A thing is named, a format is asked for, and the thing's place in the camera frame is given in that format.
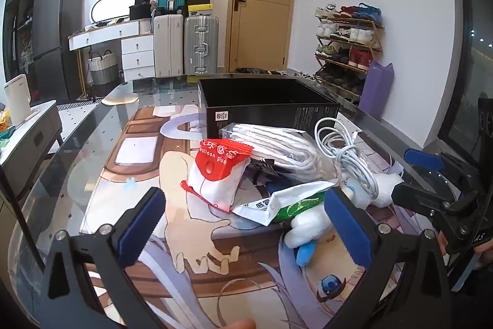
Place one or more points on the white and blue plush toy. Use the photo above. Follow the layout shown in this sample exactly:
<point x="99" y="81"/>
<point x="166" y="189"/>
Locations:
<point x="308" y="228"/>

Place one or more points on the tall black cabinet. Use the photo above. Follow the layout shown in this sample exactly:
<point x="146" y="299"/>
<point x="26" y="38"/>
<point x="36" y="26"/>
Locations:
<point x="19" y="24"/>

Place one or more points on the white and green medicine packet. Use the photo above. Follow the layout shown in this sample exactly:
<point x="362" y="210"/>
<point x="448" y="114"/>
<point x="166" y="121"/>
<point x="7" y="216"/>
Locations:
<point x="292" y="203"/>

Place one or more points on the scattered pairs of shoes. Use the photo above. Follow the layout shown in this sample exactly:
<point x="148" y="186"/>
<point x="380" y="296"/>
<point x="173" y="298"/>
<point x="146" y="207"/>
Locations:
<point x="289" y="73"/>

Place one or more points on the woven laundry basket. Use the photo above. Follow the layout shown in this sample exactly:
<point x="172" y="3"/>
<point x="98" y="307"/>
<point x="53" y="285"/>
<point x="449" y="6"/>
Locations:
<point x="102" y="69"/>

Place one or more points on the person's left hand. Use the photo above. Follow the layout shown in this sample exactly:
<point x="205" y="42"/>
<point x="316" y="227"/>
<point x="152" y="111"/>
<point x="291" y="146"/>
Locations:
<point x="237" y="325"/>

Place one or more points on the white kettle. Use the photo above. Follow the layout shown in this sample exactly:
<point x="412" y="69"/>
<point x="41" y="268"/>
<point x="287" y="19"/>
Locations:
<point x="17" y="99"/>

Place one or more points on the tan wooden door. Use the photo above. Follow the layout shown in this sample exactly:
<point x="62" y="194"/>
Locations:
<point x="262" y="24"/>

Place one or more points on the pile of snack packets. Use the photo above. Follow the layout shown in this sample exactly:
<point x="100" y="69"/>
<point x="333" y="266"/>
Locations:
<point x="4" y="124"/>

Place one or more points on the white vanity desk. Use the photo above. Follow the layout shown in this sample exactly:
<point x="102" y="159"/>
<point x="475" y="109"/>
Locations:
<point x="134" y="51"/>

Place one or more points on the black bag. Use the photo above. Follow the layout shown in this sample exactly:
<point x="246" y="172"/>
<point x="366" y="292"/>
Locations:
<point x="140" y="3"/>

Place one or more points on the red and white glue packet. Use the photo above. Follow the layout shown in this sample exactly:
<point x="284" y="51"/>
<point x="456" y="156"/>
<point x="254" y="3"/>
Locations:
<point x="215" y="167"/>

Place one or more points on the white suitcase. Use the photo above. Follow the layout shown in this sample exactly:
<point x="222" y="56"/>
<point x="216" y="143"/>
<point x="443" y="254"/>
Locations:
<point x="168" y="43"/>

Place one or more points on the shoe rack with shoes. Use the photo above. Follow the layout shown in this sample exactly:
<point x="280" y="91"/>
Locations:
<point x="346" y="57"/>

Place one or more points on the grey side cabinet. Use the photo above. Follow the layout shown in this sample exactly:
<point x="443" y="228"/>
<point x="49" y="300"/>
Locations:
<point x="30" y="144"/>

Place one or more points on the black framed window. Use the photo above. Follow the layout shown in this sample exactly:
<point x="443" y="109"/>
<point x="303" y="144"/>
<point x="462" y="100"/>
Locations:
<point x="473" y="43"/>

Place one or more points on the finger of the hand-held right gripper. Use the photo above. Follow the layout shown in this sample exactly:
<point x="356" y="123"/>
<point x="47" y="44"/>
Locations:
<point x="421" y="159"/>
<point x="420" y="194"/>

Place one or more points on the oval mirror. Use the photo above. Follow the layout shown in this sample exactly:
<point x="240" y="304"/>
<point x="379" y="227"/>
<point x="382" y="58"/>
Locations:
<point x="111" y="7"/>

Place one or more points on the black refrigerator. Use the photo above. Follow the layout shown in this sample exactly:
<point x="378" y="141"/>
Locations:
<point x="57" y="36"/>

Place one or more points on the black cardboard box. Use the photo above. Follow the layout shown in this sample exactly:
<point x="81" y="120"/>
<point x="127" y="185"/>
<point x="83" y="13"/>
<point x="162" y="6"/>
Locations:
<point x="269" y="113"/>

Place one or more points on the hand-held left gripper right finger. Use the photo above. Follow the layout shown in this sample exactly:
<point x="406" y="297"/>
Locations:
<point x="346" y="228"/>

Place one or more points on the silver suitcase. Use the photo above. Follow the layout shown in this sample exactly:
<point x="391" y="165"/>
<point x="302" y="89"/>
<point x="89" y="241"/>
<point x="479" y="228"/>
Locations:
<point x="201" y="43"/>

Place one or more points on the purple bag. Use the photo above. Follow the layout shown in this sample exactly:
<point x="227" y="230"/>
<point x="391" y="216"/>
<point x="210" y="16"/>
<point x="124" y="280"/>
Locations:
<point x="375" y="90"/>

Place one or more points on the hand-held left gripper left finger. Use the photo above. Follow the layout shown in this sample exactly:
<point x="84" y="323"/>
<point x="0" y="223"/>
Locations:
<point x="142" y="225"/>

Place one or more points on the wooden shoe rack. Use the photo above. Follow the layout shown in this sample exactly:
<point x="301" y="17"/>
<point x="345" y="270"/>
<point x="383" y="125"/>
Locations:
<point x="375" y="26"/>

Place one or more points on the person's right hand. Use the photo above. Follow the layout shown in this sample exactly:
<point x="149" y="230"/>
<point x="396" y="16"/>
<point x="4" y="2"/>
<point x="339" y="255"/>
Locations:
<point x="443" y="248"/>

